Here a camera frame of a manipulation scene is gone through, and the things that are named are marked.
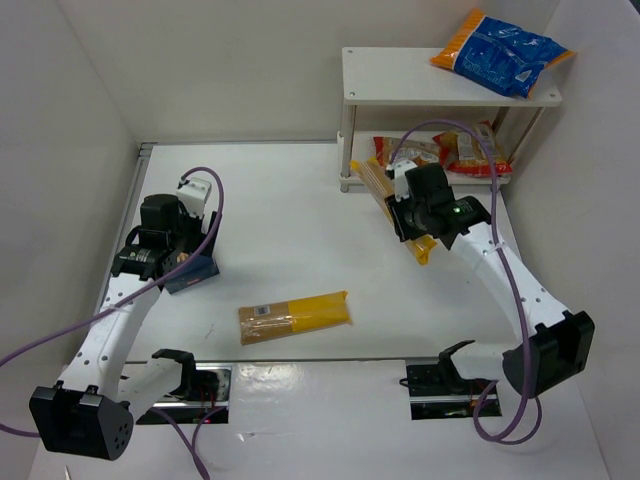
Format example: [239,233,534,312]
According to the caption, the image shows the yellow spaghetti pack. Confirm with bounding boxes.
[348,156,439,267]
[238,291,351,346]

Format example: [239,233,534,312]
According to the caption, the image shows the yellow spaghetti pack on table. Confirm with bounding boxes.
[238,291,351,346]

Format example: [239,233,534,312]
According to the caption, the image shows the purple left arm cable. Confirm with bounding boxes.
[0,166,225,479]

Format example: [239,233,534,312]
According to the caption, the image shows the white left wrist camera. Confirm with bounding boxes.
[176,177,212,218]

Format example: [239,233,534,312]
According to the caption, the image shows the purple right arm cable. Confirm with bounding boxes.
[389,118,544,446]

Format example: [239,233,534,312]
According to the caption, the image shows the white two-tier shelf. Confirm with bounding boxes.
[337,46,562,192]

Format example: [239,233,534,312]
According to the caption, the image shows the blue orange pasta bag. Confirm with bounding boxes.
[430,8,574,98]

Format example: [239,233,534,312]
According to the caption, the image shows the red pasta bag left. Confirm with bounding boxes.
[373,136,449,169]

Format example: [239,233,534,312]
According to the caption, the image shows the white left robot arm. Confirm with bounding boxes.
[29,192,215,460]

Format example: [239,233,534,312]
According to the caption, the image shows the metal table edge rail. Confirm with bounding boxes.
[94,142,157,314]

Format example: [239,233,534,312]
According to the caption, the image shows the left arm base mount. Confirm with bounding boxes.
[153,362,233,426]

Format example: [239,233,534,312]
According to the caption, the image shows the red pasta bag right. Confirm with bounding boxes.
[432,120,512,178]

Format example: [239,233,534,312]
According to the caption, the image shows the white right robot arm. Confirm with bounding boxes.
[385,160,595,399]

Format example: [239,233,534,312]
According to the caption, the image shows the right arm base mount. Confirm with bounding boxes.
[398,358,490,421]

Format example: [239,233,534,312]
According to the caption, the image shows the blue Barilla pasta box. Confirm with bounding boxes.
[164,255,220,294]

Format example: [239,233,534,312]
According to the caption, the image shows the red pasta bag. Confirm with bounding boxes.
[432,120,512,178]
[373,136,449,169]

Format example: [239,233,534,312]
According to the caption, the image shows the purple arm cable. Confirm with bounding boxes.
[0,166,225,479]
[389,118,544,446]

